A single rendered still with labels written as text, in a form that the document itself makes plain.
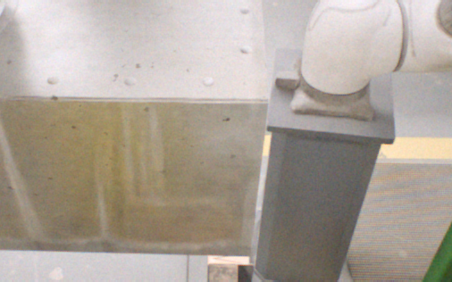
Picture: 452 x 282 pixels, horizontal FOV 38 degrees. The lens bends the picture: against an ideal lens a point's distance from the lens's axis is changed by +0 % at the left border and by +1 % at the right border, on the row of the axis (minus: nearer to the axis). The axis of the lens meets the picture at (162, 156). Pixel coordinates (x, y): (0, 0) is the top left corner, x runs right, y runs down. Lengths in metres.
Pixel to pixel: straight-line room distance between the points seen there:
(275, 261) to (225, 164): 1.57
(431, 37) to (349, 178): 0.40
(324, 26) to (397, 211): 1.02
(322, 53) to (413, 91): 1.31
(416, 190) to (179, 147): 2.02
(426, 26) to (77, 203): 1.09
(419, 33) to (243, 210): 1.06
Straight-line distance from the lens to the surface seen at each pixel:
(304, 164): 1.58
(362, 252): 2.15
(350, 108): 1.51
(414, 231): 2.24
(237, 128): 0.34
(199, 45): 0.36
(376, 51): 1.42
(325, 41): 1.40
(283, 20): 2.94
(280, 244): 1.85
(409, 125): 2.56
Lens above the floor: 1.75
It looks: 49 degrees down
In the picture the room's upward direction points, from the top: 3 degrees counter-clockwise
